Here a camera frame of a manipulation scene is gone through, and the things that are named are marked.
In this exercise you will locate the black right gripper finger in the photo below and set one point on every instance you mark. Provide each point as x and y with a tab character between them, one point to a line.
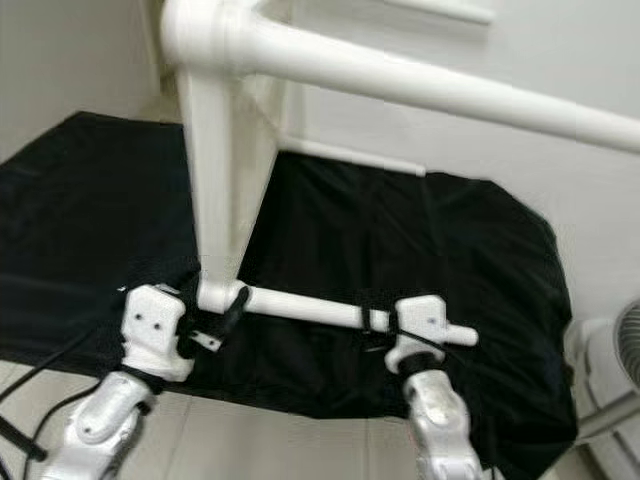
365	320

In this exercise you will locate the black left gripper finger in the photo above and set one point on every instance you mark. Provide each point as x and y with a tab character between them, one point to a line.
236	310

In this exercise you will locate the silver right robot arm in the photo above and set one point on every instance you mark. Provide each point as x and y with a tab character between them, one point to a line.
440	420

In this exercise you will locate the black table cloth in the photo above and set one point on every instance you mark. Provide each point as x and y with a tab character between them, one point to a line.
410	250

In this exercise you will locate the black table leg bar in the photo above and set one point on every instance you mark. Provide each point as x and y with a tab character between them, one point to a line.
22	438

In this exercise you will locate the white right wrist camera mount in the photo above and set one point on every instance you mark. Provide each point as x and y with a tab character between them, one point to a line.
422	320

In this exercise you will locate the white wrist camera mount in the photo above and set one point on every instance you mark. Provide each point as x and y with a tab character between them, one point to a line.
155	325
422	320

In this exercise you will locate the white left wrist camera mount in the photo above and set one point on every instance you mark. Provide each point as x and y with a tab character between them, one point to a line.
155	325

